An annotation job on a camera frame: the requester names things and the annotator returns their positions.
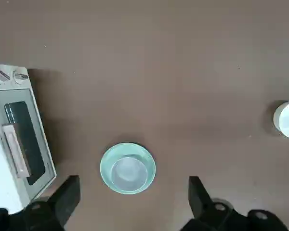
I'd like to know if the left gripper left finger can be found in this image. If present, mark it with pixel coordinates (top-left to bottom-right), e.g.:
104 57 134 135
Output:
0 175 81 231

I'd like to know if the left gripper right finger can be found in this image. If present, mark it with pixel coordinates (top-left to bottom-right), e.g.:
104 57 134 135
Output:
183 176 289 231

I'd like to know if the pale green plate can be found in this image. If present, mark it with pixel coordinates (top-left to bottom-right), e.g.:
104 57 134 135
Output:
100 142 157 195

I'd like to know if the cream toaster oven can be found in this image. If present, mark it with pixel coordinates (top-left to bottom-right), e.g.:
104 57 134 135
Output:
0 63 57 215

